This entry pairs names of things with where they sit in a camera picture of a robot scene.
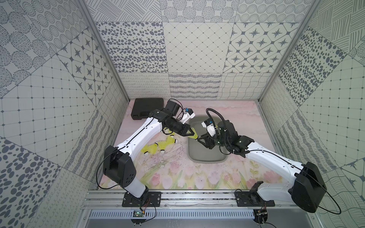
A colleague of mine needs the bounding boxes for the small green circuit board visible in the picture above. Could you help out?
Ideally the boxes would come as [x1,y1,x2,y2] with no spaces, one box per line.
[133,210,145,218]

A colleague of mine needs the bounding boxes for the black plastic tool case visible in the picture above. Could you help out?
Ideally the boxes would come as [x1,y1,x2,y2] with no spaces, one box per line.
[131,98,164,120]

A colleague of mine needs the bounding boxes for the grey plastic storage box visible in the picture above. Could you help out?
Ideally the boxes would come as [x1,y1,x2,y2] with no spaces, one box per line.
[188,116,228,164]

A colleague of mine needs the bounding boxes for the white perforated cable duct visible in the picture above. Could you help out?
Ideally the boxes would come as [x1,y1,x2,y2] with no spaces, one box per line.
[89,209,254,219]

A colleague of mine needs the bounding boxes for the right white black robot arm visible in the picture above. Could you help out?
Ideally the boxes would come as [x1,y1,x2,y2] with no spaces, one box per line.
[198,119,328,213]

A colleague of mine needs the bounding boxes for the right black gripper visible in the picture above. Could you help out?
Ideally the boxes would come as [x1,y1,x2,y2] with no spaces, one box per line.
[197,130,230,150]

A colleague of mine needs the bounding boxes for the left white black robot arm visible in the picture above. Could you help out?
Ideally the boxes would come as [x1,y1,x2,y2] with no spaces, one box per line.
[100,108,195,200]

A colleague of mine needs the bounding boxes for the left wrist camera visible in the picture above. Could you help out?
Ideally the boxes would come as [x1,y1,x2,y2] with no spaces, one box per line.
[164,98,195,124]

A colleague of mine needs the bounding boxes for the pink floral table mat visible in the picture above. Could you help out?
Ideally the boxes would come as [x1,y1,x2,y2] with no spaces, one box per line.
[135,100,282,190]

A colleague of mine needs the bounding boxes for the aluminium mounting rail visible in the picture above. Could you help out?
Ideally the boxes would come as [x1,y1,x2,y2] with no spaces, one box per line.
[81,190,299,209]

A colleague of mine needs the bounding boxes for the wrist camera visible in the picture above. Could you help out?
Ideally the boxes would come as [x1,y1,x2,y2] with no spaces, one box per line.
[164,98,195,124]
[202,119,216,137]

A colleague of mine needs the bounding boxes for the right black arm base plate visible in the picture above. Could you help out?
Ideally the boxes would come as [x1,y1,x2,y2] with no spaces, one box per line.
[234,181,275,207]

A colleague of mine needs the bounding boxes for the black connector box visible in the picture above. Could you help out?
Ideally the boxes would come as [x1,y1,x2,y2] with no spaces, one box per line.
[253,210,268,225]

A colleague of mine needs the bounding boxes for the yellow shuttlecock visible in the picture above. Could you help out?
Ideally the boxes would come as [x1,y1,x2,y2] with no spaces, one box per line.
[157,136,177,154]
[141,143,158,154]
[188,128,199,140]

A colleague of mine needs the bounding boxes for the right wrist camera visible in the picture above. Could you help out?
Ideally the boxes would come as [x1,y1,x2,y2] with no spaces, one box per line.
[202,119,216,137]

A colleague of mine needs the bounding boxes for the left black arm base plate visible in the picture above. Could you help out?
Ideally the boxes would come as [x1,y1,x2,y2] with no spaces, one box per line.
[122,192,162,207]

